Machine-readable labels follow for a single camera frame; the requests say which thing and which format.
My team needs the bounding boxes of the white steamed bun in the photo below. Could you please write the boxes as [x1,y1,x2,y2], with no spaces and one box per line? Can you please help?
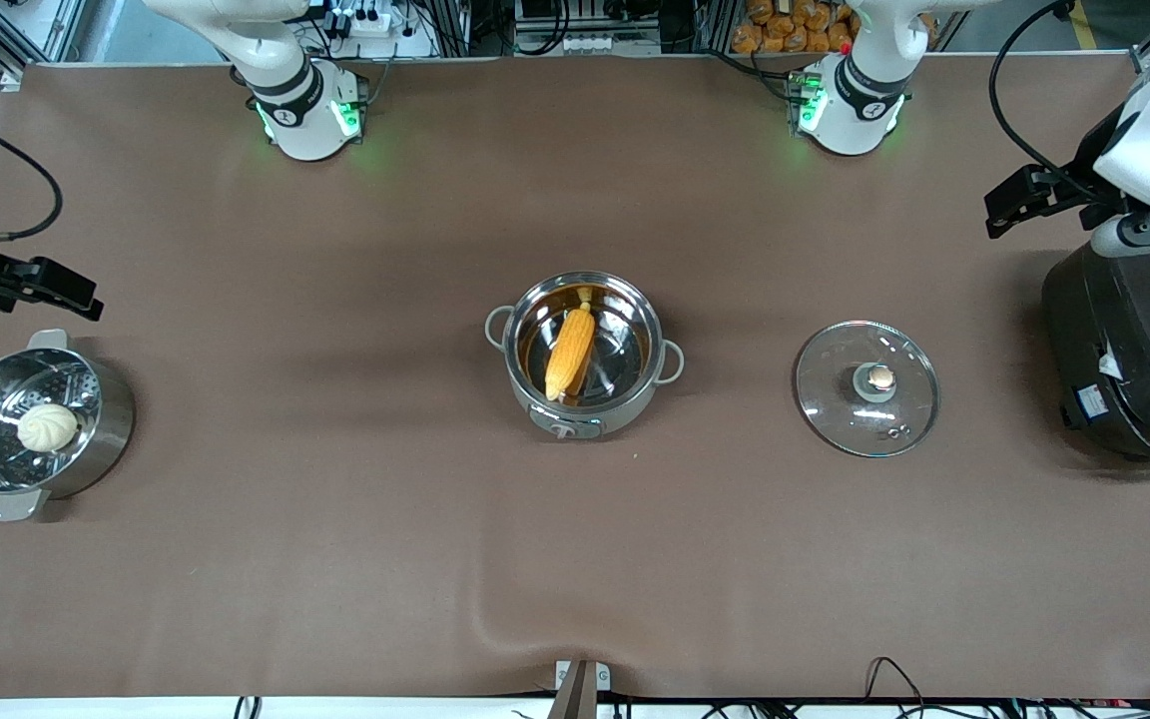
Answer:
[16,402,80,453]

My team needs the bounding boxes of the brown table cloth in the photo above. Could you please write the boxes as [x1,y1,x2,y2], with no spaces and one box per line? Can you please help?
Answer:
[0,55,1150,700]

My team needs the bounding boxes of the black looped cable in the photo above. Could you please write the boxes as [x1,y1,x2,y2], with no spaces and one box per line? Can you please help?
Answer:
[864,656,925,705]

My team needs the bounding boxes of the grey-green pot with handles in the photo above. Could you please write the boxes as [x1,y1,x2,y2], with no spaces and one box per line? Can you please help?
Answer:
[483,270,686,440]

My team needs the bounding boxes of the stainless steel steamer pot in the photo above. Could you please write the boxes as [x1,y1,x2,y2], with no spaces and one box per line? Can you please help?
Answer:
[0,330,137,522]

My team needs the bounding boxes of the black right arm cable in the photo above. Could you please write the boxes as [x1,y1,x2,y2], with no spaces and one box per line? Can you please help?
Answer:
[0,112,64,244]

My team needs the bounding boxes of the white power strip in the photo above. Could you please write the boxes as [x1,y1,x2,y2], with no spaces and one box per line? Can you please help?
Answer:
[560,35,661,53]
[320,5,436,59]

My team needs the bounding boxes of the yellow corn cob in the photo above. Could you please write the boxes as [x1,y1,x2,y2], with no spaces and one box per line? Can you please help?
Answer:
[543,288,598,403]

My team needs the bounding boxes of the black rice cooker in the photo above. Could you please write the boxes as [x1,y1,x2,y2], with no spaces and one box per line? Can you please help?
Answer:
[1039,215,1150,472]

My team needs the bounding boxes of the glass pot lid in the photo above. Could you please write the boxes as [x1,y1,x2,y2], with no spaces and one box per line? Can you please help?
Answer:
[795,320,940,458]

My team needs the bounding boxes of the pile of orange bread rolls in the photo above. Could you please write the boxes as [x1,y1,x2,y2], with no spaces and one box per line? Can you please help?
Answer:
[730,0,935,56]

